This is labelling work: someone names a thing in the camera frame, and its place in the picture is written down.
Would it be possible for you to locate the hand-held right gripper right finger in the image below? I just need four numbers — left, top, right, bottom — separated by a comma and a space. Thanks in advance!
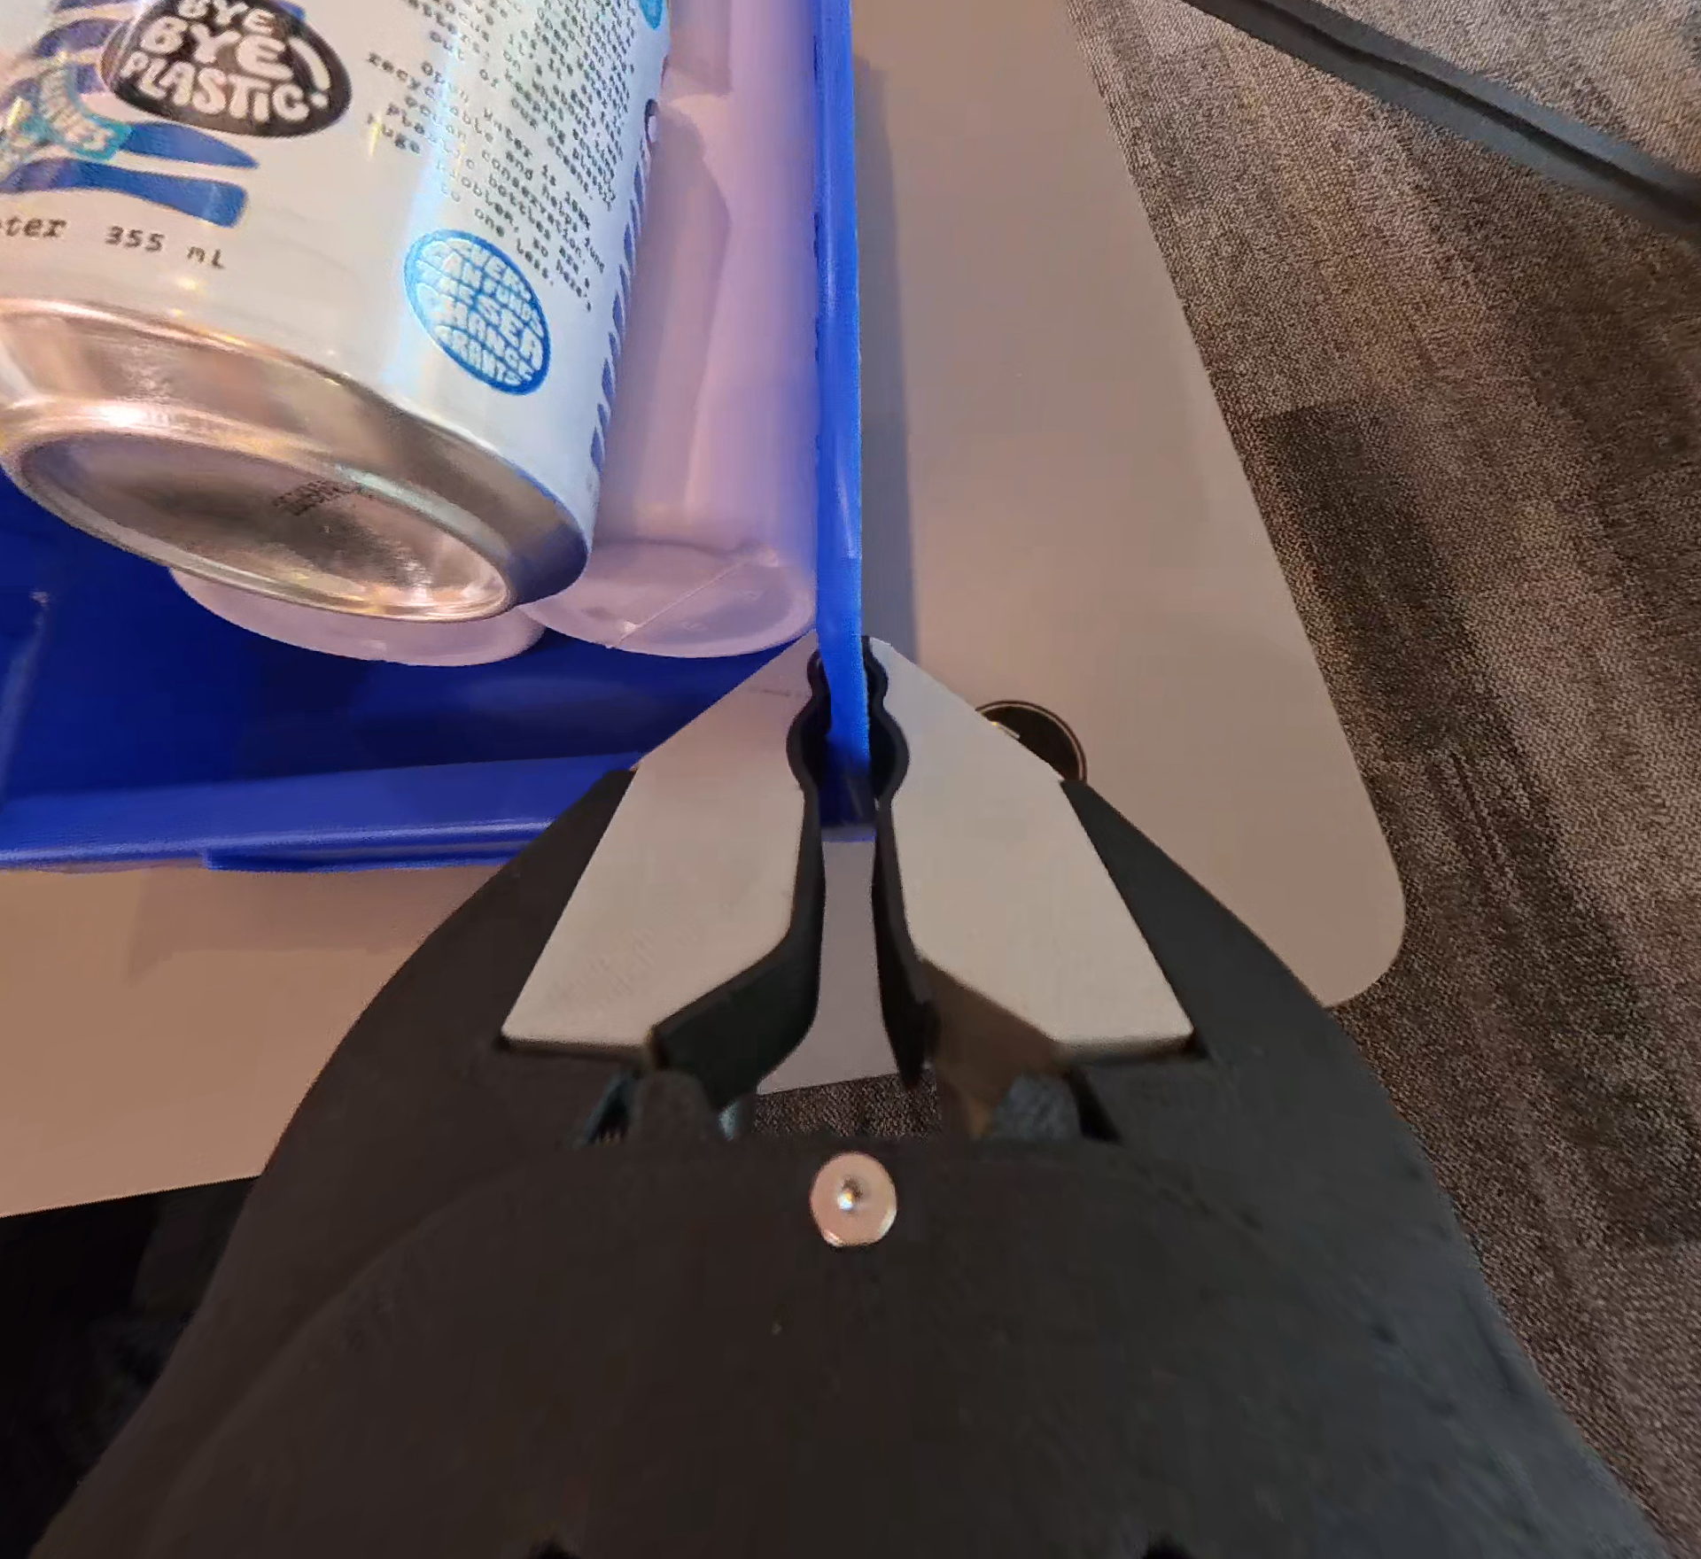
863, 638, 1195, 1138

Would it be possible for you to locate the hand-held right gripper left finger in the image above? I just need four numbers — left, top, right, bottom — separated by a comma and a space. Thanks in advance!
500, 650, 832, 1113

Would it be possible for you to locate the blue plastic bin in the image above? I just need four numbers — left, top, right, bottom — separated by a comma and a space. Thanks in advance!
0, 0, 880, 877

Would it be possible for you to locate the white paper cup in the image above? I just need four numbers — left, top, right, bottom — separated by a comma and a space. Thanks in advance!
521, 0, 821, 661
169, 559, 548, 668

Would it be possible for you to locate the white printed drink can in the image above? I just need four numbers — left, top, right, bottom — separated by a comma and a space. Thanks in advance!
0, 0, 675, 634

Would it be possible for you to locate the person's dark clothing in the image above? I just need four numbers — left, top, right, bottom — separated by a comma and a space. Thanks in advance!
0, 1180, 268, 1559

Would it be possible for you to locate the black table cable grommet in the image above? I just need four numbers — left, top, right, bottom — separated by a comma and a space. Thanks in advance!
973, 698, 1093, 786

